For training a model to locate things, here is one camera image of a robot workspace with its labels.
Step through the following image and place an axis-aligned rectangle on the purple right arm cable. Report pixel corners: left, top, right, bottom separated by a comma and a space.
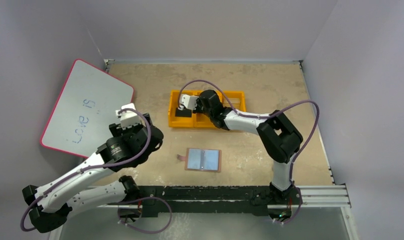
178, 79, 320, 181

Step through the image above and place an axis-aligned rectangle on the yellow left bin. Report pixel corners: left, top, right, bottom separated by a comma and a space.
168, 90, 196, 128

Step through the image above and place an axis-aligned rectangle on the yellow right bin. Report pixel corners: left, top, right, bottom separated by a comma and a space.
215, 91, 250, 131

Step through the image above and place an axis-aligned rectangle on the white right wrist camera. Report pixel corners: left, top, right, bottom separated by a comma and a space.
178, 94, 199, 111

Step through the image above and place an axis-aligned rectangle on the yellow bin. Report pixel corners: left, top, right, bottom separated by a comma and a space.
215, 91, 250, 131
193, 89, 222, 129
168, 90, 196, 128

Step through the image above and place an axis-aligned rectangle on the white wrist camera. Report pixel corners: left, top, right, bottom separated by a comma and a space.
178, 94, 199, 111
115, 103, 142, 130

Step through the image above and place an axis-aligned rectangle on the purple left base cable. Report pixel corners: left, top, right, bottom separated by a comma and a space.
117, 194, 173, 234

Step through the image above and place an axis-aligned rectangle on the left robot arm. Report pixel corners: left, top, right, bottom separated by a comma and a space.
20, 108, 164, 233

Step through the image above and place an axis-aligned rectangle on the aluminium frame rail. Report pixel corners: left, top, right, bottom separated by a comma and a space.
57, 184, 351, 210

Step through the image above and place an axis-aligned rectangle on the pink framed whiteboard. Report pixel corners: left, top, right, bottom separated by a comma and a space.
40, 59, 134, 158

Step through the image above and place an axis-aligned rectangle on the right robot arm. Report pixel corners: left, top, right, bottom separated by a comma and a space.
179, 89, 303, 197

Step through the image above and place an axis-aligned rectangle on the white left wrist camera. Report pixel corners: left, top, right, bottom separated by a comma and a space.
115, 103, 142, 130

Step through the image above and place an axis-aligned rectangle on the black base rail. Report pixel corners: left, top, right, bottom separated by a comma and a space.
106, 184, 302, 219

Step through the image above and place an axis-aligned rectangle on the yellow middle bin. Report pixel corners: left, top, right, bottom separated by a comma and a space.
193, 89, 222, 129

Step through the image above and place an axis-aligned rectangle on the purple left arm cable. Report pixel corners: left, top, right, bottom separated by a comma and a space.
20, 108, 152, 232

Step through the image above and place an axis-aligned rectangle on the brown leather card holder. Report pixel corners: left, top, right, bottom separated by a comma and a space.
176, 148, 222, 173

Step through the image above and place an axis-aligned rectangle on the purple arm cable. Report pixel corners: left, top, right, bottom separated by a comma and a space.
20, 108, 152, 232
178, 79, 320, 181

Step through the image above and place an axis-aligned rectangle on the black card in bin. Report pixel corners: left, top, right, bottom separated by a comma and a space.
175, 108, 192, 118

